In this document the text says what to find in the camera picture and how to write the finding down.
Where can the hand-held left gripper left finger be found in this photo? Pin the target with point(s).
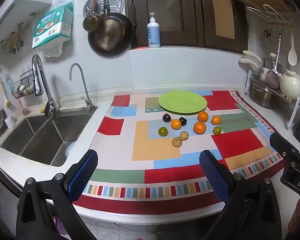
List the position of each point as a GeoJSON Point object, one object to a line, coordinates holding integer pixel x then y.
{"type": "Point", "coordinates": [81, 177]}

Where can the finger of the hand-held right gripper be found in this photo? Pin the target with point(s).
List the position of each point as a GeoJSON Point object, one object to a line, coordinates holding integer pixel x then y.
{"type": "Point", "coordinates": [281, 143]}

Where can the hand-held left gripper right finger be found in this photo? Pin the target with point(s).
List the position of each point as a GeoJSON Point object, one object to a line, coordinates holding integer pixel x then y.
{"type": "Point", "coordinates": [213, 177]}

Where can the green tangerine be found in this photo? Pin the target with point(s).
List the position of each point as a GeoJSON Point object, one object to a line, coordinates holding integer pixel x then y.
{"type": "Point", "coordinates": [162, 131]}
{"type": "Point", "coordinates": [217, 130]}

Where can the tan longan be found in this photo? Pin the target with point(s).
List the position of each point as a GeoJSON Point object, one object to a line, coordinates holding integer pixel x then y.
{"type": "Point", "coordinates": [176, 142]}
{"type": "Point", "coordinates": [184, 135]}

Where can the large orange tangerine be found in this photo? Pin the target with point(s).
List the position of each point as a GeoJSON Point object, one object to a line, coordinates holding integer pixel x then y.
{"type": "Point", "coordinates": [203, 116]}
{"type": "Point", "coordinates": [199, 127]}

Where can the small orange tangerine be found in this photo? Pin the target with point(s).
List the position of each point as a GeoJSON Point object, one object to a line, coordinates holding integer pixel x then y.
{"type": "Point", "coordinates": [215, 120]}
{"type": "Point", "coordinates": [176, 124]}

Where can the dark purple plum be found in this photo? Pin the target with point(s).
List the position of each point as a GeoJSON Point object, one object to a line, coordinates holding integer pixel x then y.
{"type": "Point", "coordinates": [166, 118]}
{"type": "Point", "coordinates": [182, 121]}

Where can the green plate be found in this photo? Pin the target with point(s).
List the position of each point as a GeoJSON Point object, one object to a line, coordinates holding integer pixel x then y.
{"type": "Point", "coordinates": [182, 102]}

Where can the white plastic stand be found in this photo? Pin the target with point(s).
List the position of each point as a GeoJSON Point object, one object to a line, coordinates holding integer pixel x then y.
{"type": "Point", "coordinates": [291, 120]}

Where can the stainless steel pot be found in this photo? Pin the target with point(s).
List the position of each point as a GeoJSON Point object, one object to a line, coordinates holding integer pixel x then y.
{"type": "Point", "coordinates": [261, 97]}

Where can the colourful patchwork tablecloth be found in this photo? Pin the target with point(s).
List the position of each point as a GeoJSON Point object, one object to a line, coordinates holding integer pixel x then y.
{"type": "Point", "coordinates": [162, 172]}

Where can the stainless steel double sink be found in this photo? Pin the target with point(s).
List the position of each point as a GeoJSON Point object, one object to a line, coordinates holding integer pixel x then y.
{"type": "Point", "coordinates": [40, 140]}

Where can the cream ceramic teapot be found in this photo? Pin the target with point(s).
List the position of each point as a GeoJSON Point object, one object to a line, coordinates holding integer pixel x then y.
{"type": "Point", "coordinates": [291, 86]}

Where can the metal spatula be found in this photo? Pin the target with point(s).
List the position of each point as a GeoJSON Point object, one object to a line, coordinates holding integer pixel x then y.
{"type": "Point", "coordinates": [272, 78]}

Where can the metal dish rack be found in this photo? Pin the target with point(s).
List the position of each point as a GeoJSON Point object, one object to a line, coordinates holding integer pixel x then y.
{"type": "Point", "coordinates": [250, 82]}

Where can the slim gooseneck faucet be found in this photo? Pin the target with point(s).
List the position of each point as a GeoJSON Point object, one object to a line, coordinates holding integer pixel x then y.
{"type": "Point", "coordinates": [86, 90]}

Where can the white rice paddle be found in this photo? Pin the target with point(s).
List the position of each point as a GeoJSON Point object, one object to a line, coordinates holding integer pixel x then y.
{"type": "Point", "coordinates": [292, 55]}

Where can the small white cup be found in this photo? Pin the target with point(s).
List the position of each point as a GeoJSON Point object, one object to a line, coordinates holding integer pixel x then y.
{"type": "Point", "coordinates": [10, 121]}

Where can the yellow dish brush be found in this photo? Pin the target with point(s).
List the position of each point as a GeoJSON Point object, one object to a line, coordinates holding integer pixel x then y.
{"type": "Point", "coordinates": [7, 102]}

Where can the chrome pull-down faucet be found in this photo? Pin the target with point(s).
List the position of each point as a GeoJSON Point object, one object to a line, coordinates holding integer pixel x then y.
{"type": "Point", "coordinates": [37, 75]}

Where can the black scissors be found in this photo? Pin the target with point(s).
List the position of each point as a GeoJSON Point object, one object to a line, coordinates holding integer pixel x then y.
{"type": "Point", "coordinates": [267, 33]}

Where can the wooden cutting board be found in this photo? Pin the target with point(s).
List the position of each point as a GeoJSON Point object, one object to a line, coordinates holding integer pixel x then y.
{"type": "Point", "coordinates": [265, 0]}

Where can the golden perforated colander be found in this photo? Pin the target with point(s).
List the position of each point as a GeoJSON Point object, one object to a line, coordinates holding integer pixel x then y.
{"type": "Point", "coordinates": [110, 35]}

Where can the black frying pan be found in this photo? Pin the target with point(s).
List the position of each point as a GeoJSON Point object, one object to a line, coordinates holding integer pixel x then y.
{"type": "Point", "coordinates": [129, 33]}

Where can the green white tissue pack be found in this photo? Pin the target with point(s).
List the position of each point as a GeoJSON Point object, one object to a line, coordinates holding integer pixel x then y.
{"type": "Point", "coordinates": [52, 27]}

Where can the small brass pot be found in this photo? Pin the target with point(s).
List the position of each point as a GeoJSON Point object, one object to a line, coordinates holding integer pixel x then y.
{"type": "Point", "coordinates": [92, 23]}

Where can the white blue pump bottle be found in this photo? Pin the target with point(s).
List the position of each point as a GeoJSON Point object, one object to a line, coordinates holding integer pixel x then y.
{"type": "Point", "coordinates": [153, 35]}

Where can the round metal steamer rack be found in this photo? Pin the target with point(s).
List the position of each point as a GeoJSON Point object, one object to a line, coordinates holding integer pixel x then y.
{"type": "Point", "coordinates": [115, 0]}

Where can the dark wooden window frame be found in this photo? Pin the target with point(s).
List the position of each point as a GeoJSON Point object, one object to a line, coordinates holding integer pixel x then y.
{"type": "Point", "coordinates": [202, 17]}

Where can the brass wall hook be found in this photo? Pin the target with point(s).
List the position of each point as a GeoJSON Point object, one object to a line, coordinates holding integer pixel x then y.
{"type": "Point", "coordinates": [20, 33]}
{"type": "Point", "coordinates": [11, 42]}

